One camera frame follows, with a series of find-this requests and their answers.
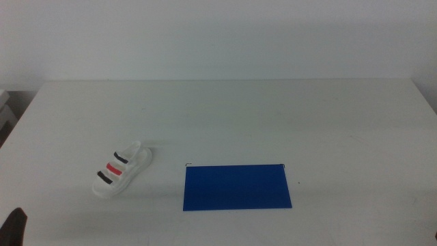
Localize white sandal black red straps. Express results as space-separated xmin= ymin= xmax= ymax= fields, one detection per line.
xmin=91 ymin=140 xmax=154 ymax=200

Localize blue rectangular mat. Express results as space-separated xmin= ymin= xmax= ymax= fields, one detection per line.
xmin=182 ymin=163 xmax=293 ymax=212

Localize white side furniture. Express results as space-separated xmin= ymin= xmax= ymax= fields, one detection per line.
xmin=0 ymin=87 xmax=18 ymax=133

